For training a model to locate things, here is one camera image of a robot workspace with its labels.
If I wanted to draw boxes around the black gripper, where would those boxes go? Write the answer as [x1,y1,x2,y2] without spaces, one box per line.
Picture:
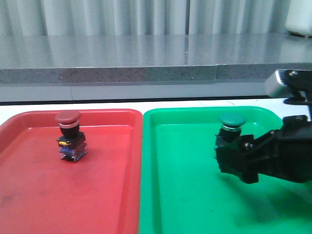
[215,70,312,184]

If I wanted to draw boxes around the green mushroom push button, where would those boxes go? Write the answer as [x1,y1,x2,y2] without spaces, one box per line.
[214,113,246,160]

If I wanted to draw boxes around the red mushroom push button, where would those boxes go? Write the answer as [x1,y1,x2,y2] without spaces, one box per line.
[55,110,87,162]

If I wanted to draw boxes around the green plastic tray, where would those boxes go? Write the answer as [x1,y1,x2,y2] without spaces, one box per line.
[139,106,312,234]

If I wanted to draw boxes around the grey stone counter slab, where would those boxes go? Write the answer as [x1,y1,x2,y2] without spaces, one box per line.
[0,33,312,85]

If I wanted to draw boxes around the white container on counter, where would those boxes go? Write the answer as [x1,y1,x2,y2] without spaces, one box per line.
[285,0,312,37]

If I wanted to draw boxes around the red plastic tray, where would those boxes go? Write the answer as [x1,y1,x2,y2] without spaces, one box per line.
[0,109,142,234]

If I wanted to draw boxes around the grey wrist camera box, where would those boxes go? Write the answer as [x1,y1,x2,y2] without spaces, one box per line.
[264,70,291,98]

